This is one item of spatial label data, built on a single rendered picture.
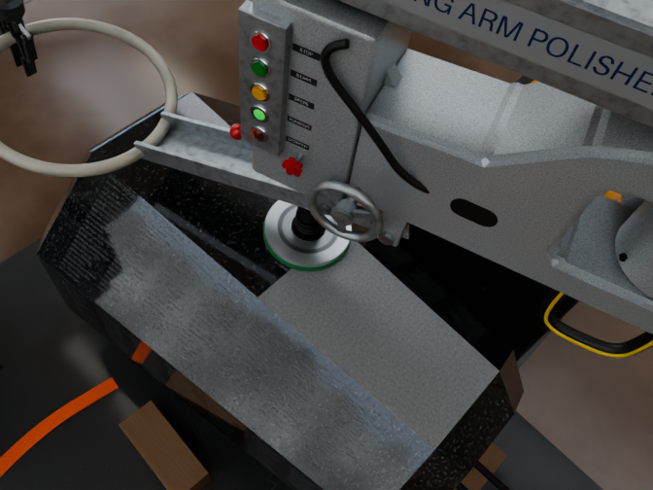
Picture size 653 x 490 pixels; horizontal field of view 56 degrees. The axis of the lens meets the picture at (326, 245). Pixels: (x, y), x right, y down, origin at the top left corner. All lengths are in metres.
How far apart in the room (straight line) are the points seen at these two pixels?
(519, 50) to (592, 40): 0.08
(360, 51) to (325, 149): 0.23
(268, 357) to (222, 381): 0.15
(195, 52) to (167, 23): 0.24
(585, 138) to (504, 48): 0.19
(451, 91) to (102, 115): 2.09
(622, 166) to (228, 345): 0.95
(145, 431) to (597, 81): 1.65
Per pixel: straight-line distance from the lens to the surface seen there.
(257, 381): 1.47
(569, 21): 0.79
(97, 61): 3.17
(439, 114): 1.02
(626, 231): 1.14
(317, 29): 0.92
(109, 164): 1.51
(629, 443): 2.52
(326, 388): 1.39
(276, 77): 0.99
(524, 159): 0.95
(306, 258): 1.44
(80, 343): 2.33
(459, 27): 0.82
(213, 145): 1.51
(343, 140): 1.03
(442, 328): 1.45
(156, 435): 2.04
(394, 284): 1.47
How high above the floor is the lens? 2.10
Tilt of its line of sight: 58 degrees down
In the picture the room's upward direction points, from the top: 11 degrees clockwise
